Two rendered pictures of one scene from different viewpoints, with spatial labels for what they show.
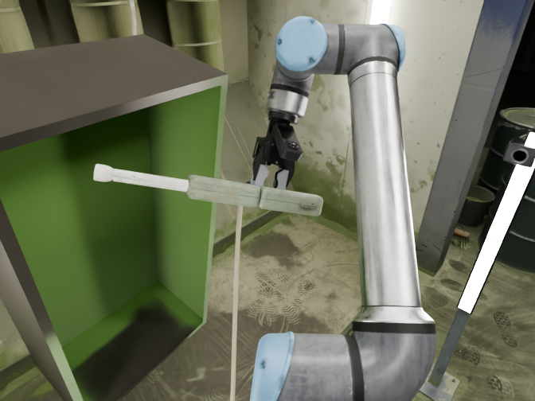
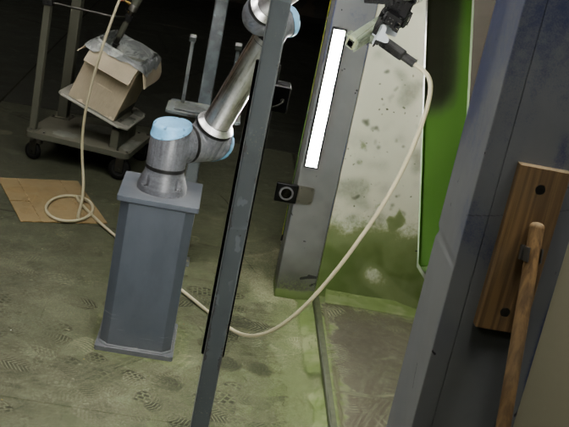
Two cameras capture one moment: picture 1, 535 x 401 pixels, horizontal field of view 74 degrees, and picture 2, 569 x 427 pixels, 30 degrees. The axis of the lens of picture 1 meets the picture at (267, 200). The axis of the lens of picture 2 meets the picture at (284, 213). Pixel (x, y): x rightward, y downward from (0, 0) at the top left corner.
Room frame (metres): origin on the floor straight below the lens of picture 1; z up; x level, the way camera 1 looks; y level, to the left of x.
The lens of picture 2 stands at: (2.92, -2.78, 1.95)
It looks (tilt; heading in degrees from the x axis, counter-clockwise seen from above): 19 degrees down; 131
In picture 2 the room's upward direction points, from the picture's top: 12 degrees clockwise
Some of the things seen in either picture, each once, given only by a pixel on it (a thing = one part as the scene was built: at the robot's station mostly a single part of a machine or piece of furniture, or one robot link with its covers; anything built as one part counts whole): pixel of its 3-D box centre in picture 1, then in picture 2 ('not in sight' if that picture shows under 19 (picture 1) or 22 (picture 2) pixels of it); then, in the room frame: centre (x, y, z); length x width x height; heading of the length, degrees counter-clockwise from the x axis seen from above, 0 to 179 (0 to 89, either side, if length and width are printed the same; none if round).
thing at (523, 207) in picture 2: not in sight; (521, 249); (2.11, -1.26, 1.40); 0.09 x 0.02 x 0.29; 47
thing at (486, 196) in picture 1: (470, 206); not in sight; (2.63, -1.78, 0.14); 0.31 x 0.29 x 0.28; 137
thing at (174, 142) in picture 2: not in sight; (171, 142); (0.02, -0.20, 0.83); 0.17 x 0.15 x 0.18; 88
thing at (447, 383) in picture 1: (434, 382); not in sight; (1.11, -0.89, 0.01); 0.20 x 0.20 x 0.01; 47
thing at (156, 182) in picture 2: not in sight; (163, 177); (0.02, -0.21, 0.69); 0.19 x 0.19 x 0.10
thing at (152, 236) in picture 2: not in sight; (149, 265); (0.02, -0.21, 0.32); 0.31 x 0.31 x 0.64; 47
